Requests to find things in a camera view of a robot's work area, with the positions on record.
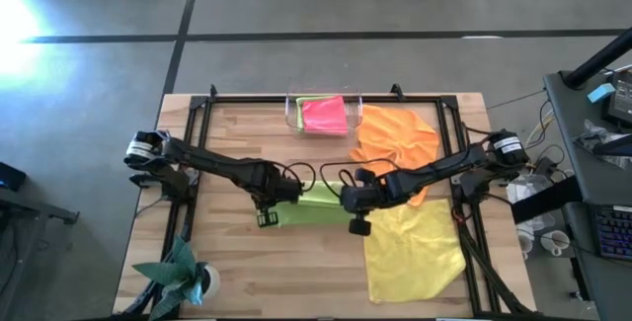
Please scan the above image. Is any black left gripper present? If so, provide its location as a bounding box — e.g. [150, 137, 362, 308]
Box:
[249, 160, 303, 228]

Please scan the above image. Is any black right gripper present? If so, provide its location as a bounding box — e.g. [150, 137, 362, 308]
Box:
[340, 168, 396, 237]

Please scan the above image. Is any lime green microfiber towel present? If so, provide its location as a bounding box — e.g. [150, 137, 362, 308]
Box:
[294, 94, 337, 132]
[276, 180, 357, 228]

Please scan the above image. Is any yellow microfiber towel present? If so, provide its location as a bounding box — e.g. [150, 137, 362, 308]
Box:
[362, 198, 467, 305]

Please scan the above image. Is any orange microfiber towel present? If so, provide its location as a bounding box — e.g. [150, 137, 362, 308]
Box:
[349, 104, 440, 207]

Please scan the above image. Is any pink microfiber towel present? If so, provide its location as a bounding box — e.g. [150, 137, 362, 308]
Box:
[301, 95, 350, 137]

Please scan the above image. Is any white plant pot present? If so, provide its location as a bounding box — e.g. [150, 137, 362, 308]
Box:
[197, 261, 222, 300]

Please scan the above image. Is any clear plastic bin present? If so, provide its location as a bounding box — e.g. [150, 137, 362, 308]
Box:
[284, 83, 364, 139]

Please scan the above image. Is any green paper plant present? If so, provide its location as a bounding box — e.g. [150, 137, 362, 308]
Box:
[131, 235, 208, 321]

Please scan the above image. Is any white plastic bag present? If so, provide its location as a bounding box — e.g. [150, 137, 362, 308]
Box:
[504, 172, 557, 236]

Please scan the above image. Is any white mug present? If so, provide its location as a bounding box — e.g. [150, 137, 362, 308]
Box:
[515, 224, 535, 259]
[539, 229, 573, 258]

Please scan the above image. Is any black power adapter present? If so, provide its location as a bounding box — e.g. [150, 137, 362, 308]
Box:
[534, 156, 560, 178]

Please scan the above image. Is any grey side desk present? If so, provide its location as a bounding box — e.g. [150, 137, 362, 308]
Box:
[542, 68, 632, 321]

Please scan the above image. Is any black floor stand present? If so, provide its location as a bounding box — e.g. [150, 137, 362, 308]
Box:
[0, 187, 81, 321]

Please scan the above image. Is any crumpled clear plastic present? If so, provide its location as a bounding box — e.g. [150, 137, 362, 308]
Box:
[573, 119, 632, 170]

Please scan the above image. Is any black backlit keyboard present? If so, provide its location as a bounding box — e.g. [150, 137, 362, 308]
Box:
[593, 204, 632, 263]

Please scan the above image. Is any black box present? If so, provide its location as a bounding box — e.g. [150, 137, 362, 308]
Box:
[0, 161, 29, 193]

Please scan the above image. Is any light blue block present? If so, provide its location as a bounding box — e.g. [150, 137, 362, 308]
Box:
[586, 82, 616, 104]

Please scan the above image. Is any black pole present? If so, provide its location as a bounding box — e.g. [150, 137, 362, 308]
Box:
[562, 27, 632, 90]

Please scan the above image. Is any black desk device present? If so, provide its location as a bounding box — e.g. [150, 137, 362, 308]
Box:
[605, 69, 632, 125]

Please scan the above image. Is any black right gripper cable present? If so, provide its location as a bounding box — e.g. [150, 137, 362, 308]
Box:
[319, 157, 402, 199]

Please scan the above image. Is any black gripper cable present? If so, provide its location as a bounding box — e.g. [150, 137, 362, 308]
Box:
[319, 157, 402, 199]
[280, 161, 318, 195]

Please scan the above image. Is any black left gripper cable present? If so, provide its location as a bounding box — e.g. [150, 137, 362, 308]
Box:
[280, 161, 318, 195]

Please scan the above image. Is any black aluminium table frame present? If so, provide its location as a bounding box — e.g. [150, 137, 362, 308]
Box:
[116, 94, 534, 321]

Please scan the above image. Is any black strap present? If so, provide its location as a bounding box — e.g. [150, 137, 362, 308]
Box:
[511, 176, 585, 224]

